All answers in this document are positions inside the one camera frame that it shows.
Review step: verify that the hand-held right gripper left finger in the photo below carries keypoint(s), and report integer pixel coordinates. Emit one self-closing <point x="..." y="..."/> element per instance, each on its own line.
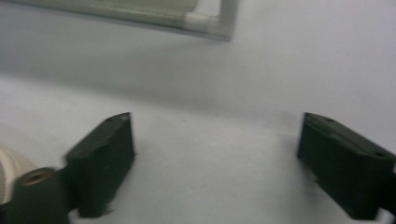
<point x="102" y="161"/>

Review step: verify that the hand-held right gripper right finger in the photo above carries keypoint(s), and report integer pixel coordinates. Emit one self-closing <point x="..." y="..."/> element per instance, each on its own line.
<point x="345" y="165"/>

